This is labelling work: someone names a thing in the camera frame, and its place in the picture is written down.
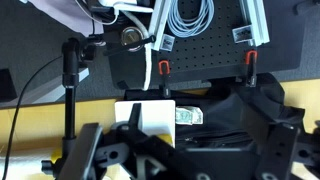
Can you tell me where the purple cloth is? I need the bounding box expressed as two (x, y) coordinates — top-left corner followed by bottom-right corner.
(28, 0), (97, 38)

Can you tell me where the aluminium profile rail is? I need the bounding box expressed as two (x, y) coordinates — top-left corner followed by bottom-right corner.
(148, 0), (176, 52)
(232, 0), (270, 47)

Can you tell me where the round metal cap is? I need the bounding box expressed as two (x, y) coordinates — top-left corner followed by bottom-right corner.
(119, 26), (145, 53)

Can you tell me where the black clamp orange handle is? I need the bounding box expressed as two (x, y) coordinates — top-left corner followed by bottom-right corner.
(244, 49), (259, 88)
(158, 59), (173, 98)

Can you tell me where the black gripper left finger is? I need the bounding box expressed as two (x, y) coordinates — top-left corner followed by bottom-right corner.
(56, 122), (105, 180)

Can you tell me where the thin black cable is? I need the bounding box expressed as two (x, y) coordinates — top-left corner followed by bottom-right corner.
(1, 54), (64, 180)

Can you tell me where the black camera tripod stand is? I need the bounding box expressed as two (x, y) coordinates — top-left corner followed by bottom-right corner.
(41, 34), (157, 174)

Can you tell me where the grey coiled cable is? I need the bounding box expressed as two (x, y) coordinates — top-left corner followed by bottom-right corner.
(166, 0), (216, 38)

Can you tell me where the white braided rope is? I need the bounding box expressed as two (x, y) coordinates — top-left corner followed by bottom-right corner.
(119, 9), (153, 92)

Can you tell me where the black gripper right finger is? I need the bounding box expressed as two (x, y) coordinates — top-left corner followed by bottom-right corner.
(254, 122), (301, 180)

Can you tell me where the black zippered bag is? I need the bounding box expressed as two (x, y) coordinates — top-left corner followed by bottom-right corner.
(123, 73), (306, 155)

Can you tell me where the folded dollar bill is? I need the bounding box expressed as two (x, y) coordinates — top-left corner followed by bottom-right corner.
(175, 105), (204, 126)

